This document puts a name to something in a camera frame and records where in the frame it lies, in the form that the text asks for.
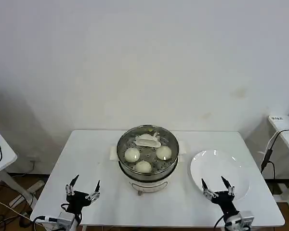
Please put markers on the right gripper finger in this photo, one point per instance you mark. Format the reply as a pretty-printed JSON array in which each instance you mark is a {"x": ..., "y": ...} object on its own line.
[
  {"x": 207, "y": 190},
  {"x": 229, "y": 187}
]

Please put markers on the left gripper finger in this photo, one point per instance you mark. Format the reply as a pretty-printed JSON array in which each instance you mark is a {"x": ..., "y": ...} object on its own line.
[
  {"x": 71, "y": 185},
  {"x": 95, "y": 191}
]

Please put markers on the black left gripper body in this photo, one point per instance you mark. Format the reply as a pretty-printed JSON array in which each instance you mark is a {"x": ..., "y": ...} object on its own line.
[{"x": 77, "y": 199}]

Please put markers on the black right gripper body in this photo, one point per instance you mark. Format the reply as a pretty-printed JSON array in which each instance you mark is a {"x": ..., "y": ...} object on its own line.
[{"x": 225, "y": 201}]

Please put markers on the white steamed bun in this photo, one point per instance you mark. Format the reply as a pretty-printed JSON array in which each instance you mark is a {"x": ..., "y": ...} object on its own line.
[
  {"x": 163, "y": 152},
  {"x": 132, "y": 154},
  {"x": 143, "y": 166}
]

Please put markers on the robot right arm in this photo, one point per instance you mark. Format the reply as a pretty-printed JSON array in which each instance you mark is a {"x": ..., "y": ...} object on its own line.
[{"x": 240, "y": 220}]

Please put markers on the white plate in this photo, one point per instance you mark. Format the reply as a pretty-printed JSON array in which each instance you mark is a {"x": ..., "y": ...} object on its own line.
[{"x": 216, "y": 168}]

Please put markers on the white electric pot base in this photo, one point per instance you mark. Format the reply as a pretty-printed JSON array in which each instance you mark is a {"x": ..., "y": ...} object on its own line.
[{"x": 148, "y": 187}]

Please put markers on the steel steamer basket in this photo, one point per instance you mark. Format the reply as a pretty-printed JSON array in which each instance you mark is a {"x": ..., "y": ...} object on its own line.
[{"x": 147, "y": 176}]

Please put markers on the white desk with monitor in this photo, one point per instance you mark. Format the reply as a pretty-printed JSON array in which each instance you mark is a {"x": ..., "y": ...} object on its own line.
[{"x": 4, "y": 156}]

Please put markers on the white desk with label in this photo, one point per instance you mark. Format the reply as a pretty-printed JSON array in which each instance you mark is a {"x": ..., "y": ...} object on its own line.
[{"x": 287, "y": 142}]

